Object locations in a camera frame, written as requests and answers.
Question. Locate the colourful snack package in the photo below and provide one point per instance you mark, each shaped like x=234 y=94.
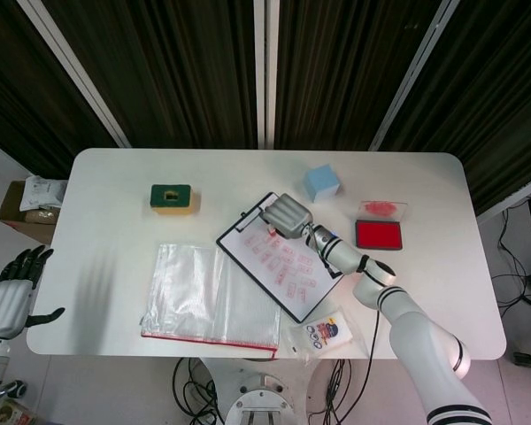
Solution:
x=13 y=411

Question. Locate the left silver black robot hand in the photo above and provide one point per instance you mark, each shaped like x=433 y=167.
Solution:
x=2 y=305

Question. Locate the white vertical frame post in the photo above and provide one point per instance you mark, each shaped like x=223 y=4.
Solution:
x=265 y=75

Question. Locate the red white rubber stamp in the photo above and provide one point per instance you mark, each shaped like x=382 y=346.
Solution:
x=272 y=231

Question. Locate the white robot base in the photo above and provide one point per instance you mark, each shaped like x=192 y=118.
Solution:
x=261 y=398

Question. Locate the white paper red stamp marks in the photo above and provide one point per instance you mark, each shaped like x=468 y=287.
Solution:
x=248 y=257

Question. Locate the yellow sponge holed green top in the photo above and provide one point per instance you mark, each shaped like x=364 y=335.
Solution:
x=159 y=197

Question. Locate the red ink pad clear lid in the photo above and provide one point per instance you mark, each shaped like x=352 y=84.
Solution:
x=378 y=234

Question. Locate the light blue foam cube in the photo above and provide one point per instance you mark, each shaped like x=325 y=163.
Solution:
x=320 y=181

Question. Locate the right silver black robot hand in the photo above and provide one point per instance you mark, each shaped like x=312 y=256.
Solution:
x=287 y=217

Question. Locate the white printed plastic bag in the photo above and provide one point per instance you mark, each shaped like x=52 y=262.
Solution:
x=42 y=192

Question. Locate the black clipboard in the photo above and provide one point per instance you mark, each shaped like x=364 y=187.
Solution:
x=219 y=241

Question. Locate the clear mesh pouch red zipper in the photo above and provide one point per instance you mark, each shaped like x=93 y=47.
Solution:
x=203 y=296

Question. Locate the dark pleated curtain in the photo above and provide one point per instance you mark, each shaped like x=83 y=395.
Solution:
x=181 y=66

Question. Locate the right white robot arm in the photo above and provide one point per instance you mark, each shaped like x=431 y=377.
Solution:
x=420 y=336

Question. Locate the packaged white melamine sponge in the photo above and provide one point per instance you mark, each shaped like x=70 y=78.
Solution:
x=325 y=334

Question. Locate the brown cardboard box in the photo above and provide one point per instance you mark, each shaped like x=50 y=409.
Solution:
x=11 y=212

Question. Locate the white slanted frame post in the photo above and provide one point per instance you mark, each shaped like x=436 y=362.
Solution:
x=413 y=75
x=75 y=75

